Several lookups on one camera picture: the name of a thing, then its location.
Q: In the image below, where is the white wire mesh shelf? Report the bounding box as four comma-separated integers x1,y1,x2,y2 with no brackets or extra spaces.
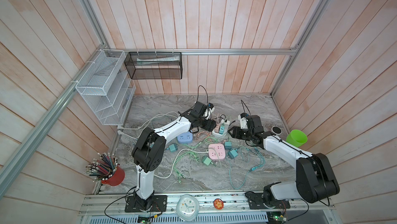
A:
75,50,136,126

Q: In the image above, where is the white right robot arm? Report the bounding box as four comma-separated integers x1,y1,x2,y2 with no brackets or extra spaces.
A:
228,113,340,208

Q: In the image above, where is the light green USB cable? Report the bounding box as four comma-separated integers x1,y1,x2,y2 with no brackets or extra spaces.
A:
172,135,224,184

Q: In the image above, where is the red pen holder with pens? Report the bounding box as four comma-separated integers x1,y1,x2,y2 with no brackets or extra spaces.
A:
84,153,125,186

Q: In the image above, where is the red round sticker badge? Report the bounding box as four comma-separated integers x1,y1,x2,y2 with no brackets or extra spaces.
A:
213,198,224,210

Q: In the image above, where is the green plastic goblet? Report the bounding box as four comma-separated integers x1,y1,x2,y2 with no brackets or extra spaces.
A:
286,129,308,147

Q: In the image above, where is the green USB charger plug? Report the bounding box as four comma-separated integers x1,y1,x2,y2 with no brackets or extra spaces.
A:
202,156,213,166

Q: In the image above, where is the white power strip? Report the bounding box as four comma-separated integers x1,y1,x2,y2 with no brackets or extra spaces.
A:
212,119,231,138

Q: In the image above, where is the pink USB charger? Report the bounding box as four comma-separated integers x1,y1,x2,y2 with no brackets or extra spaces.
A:
214,124,221,134

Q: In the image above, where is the teal USB cable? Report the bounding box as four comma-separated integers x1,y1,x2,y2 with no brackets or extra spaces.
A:
228,146,267,190

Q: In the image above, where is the white alarm clock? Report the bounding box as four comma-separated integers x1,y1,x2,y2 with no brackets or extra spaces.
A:
176,194,200,222

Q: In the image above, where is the teal USB charger plug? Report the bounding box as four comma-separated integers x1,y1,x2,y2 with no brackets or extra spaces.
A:
224,141,232,149

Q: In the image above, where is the white power cord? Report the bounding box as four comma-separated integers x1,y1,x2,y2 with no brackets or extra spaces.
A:
117,112,208,179

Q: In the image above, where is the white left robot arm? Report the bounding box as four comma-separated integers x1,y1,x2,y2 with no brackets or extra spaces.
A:
126,101,216,211

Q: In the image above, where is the pink USB cable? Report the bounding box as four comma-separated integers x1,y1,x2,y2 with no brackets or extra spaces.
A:
193,130,215,142

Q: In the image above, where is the blue power strip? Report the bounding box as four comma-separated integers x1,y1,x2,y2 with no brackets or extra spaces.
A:
177,132,193,144

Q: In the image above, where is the black mesh basket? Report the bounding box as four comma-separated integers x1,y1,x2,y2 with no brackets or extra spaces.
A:
124,51,183,80

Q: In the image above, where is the pink cylinder speaker black top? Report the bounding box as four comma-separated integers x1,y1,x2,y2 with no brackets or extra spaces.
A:
271,126,282,136

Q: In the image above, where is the pink power strip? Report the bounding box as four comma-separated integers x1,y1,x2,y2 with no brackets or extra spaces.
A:
208,143,226,161

